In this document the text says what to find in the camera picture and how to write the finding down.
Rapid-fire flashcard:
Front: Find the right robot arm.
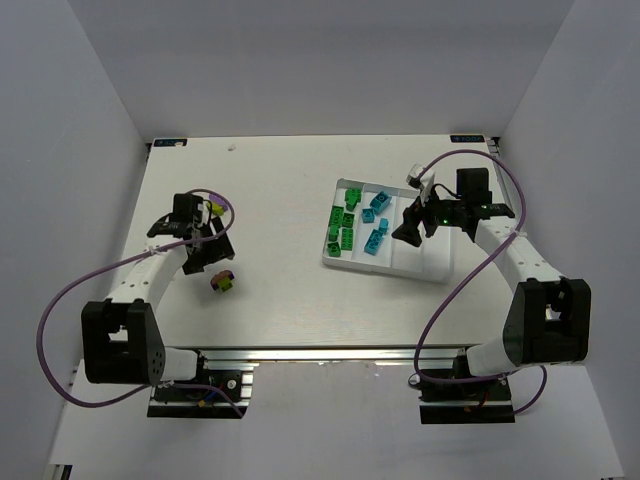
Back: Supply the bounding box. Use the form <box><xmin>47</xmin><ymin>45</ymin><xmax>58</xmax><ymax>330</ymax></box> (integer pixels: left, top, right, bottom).
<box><xmin>392</xmin><ymin>168</ymin><xmax>591</xmax><ymax>382</ymax></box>

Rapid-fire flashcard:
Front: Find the teal curved large lego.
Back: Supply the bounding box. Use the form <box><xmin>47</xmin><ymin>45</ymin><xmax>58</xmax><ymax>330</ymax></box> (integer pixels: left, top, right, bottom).
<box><xmin>369</xmin><ymin>191</ymin><xmax>391</xmax><ymax>215</ymax></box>

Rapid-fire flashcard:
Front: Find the lime curved lego brick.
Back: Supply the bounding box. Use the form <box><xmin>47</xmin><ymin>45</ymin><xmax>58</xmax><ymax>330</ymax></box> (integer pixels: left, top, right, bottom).
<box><xmin>211</xmin><ymin>205</ymin><xmax>225</xmax><ymax>216</ymax></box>

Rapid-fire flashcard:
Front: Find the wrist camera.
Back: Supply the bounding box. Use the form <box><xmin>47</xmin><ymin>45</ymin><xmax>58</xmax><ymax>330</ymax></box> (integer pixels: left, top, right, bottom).
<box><xmin>193</xmin><ymin>198</ymin><xmax>212</xmax><ymax>228</ymax></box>
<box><xmin>406</xmin><ymin>164</ymin><xmax>435</xmax><ymax>206</ymax></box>

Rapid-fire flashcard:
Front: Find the teal square lego brick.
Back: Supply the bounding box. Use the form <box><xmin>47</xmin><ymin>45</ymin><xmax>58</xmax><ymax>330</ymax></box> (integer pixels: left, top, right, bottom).
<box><xmin>378</xmin><ymin>218</ymin><xmax>389</xmax><ymax>234</ymax></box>

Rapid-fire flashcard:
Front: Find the teal small lego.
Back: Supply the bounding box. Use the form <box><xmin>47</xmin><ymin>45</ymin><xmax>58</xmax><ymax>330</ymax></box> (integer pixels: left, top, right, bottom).
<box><xmin>361</xmin><ymin>208</ymin><xmax>375</xmax><ymax>224</ymax></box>

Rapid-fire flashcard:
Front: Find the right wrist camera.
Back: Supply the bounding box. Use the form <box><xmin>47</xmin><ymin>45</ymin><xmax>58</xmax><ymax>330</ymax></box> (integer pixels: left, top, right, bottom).
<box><xmin>406</xmin><ymin>164</ymin><xmax>435</xmax><ymax>206</ymax></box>

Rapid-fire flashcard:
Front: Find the dark label sticker right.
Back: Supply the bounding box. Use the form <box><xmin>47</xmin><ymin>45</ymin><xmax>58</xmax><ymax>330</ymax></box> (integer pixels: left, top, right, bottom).
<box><xmin>450</xmin><ymin>134</ymin><xmax>485</xmax><ymax>144</ymax></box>

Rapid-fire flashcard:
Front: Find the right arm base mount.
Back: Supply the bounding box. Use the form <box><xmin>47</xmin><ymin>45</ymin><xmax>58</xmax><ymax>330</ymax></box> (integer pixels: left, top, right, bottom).
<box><xmin>408</xmin><ymin>373</ymin><xmax>515</xmax><ymax>425</ymax></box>

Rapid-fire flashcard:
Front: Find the white compartment tray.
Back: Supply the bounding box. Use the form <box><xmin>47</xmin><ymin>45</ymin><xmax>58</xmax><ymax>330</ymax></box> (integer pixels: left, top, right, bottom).
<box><xmin>322</xmin><ymin>178</ymin><xmax>454</xmax><ymax>283</ymax></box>

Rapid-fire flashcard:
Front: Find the green curved lego brick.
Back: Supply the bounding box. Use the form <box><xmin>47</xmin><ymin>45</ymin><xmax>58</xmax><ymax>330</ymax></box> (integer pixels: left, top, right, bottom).
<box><xmin>344</xmin><ymin>188</ymin><xmax>362</xmax><ymax>211</ymax></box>

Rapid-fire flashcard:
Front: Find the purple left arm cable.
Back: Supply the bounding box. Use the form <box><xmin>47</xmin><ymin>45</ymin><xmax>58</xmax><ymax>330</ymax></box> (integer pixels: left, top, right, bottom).
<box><xmin>37</xmin><ymin>188</ymin><xmax>246</xmax><ymax>419</ymax></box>

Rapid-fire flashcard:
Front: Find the dark label sticker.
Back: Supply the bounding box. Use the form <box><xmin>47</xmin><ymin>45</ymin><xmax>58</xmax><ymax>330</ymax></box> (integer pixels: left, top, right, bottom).
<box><xmin>152</xmin><ymin>138</ymin><xmax>188</xmax><ymax>148</ymax></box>
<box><xmin>450</xmin><ymin>134</ymin><xmax>485</xmax><ymax>144</ymax></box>

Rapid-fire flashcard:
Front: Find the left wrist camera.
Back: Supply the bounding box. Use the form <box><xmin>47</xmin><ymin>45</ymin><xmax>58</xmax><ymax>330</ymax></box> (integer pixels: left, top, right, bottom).
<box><xmin>193</xmin><ymin>198</ymin><xmax>212</xmax><ymax>228</ymax></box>

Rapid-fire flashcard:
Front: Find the teal 2x4 lego brick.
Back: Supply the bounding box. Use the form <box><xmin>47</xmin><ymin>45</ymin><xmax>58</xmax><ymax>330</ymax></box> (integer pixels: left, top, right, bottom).
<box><xmin>363</xmin><ymin>229</ymin><xmax>384</xmax><ymax>255</ymax></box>

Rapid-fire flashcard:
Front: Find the green 2x4 lego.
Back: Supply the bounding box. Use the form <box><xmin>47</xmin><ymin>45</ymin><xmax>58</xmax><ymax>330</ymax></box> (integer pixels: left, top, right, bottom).
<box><xmin>329</xmin><ymin>205</ymin><xmax>344</xmax><ymax>228</ymax></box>
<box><xmin>340</xmin><ymin>227</ymin><xmax>354</xmax><ymax>251</ymax></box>

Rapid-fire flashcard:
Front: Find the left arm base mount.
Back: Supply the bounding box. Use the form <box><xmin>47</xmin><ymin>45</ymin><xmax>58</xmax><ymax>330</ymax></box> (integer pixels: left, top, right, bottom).
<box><xmin>147</xmin><ymin>350</ymin><xmax>258</xmax><ymax>419</ymax></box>

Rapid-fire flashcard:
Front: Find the dark label sticker left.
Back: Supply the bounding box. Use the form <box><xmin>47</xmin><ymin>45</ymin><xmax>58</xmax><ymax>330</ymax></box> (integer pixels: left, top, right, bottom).
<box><xmin>152</xmin><ymin>138</ymin><xmax>188</xmax><ymax>148</ymax></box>

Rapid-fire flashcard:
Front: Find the purple scalloped lego brick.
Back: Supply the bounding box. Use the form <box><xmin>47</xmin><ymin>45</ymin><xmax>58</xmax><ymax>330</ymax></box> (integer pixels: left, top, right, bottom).
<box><xmin>209</xmin><ymin>194</ymin><xmax>228</xmax><ymax>210</ymax></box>

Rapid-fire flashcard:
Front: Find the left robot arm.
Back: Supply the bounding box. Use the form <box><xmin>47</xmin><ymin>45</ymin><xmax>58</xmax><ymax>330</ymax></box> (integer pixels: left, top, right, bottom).
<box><xmin>81</xmin><ymin>193</ymin><xmax>235</xmax><ymax>386</ymax></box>

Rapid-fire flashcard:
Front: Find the green square lego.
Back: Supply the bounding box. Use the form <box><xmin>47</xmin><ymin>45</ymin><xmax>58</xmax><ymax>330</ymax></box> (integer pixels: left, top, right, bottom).
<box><xmin>328</xmin><ymin>225</ymin><xmax>340</xmax><ymax>242</ymax></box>
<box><xmin>342</xmin><ymin>212</ymin><xmax>355</xmax><ymax>228</ymax></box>

